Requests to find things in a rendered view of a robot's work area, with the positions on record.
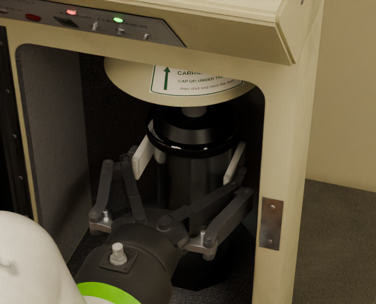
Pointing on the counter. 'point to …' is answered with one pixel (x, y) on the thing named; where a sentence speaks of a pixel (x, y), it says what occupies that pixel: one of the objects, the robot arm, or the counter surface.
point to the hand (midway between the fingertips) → (192, 153)
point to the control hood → (221, 25)
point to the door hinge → (9, 117)
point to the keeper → (271, 223)
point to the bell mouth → (172, 84)
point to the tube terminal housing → (283, 105)
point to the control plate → (81, 20)
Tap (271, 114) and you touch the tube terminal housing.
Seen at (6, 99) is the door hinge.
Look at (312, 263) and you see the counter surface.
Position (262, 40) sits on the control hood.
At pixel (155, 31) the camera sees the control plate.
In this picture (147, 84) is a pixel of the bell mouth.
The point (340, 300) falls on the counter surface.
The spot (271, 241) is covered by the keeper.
